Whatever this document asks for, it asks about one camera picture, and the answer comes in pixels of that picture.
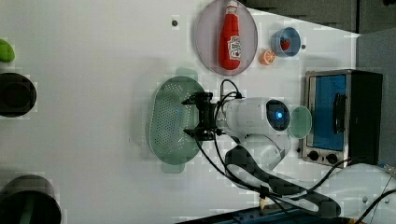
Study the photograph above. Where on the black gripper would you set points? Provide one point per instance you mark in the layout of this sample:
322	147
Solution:
207	129

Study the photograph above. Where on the green oval strainer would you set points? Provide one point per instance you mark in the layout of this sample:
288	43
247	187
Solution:
168	118

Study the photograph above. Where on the red ketchup bottle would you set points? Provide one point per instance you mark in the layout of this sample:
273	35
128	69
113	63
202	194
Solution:
230	50

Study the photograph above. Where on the grey round plate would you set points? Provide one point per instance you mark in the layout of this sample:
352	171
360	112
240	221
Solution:
207	36

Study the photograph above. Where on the orange slice toy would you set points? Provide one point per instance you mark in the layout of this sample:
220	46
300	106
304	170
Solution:
267	57

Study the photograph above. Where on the light green mug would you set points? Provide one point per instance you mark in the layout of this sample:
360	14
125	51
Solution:
300	122

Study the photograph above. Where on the peeled toy banana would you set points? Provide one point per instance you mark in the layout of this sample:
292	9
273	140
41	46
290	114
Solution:
262	203

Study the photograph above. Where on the red toy strawberry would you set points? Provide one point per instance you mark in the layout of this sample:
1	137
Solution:
285	44

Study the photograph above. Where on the blue bowl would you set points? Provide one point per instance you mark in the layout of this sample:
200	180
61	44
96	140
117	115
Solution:
287	33

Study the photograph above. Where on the black toaster oven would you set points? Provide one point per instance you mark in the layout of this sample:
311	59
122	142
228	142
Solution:
346	113

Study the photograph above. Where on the black round base upper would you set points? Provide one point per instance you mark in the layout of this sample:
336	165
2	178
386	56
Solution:
17	95

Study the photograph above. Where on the black round base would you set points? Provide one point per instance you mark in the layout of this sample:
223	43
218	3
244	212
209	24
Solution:
29	199
17	95

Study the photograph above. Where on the black round base lower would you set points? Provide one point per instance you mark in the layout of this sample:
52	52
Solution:
29	199

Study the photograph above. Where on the green toy fruit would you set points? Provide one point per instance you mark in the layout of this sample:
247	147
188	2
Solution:
7	54

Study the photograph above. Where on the blue metal frame rail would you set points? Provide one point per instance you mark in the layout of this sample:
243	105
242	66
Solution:
268	216

